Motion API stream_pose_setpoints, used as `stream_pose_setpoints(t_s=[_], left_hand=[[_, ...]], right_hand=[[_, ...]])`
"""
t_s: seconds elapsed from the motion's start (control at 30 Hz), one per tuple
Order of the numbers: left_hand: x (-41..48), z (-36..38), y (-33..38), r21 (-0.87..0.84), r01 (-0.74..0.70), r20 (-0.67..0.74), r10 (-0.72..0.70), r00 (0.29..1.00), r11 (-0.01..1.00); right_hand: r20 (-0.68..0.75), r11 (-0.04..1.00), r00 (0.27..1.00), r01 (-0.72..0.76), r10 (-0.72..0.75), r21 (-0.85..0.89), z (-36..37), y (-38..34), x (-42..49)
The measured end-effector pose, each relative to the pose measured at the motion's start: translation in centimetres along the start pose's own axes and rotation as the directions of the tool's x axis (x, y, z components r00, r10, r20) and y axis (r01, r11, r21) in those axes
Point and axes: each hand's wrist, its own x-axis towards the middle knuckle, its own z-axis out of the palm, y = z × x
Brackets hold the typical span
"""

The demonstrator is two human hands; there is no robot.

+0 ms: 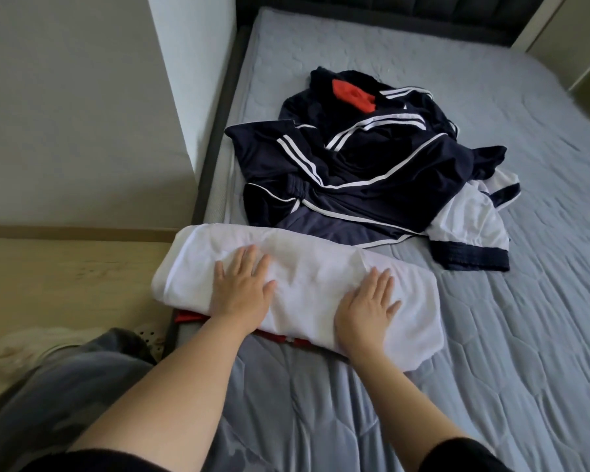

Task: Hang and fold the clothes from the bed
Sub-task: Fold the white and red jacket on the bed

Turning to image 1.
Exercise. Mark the person's right hand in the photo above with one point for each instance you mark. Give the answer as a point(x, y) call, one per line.
point(364, 314)

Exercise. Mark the dark grey upholstered headboard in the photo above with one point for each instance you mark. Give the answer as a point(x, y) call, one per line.
point(374, 7)

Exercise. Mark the person's right forearm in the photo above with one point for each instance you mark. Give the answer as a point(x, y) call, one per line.
point(403, 408)

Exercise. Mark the person's left hand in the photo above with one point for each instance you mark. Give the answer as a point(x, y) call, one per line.
point(241, 290)

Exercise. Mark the red and white jacket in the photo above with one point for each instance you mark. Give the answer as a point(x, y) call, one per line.
point(315, 280)

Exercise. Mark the grey quilted bed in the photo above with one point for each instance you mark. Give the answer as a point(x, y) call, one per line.
point(531, 123)

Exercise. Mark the red and navy sports jacket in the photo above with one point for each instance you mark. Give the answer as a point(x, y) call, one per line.
point(374, 162)

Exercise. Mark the white and navy garment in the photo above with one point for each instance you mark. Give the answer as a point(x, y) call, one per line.
point(477, 226)

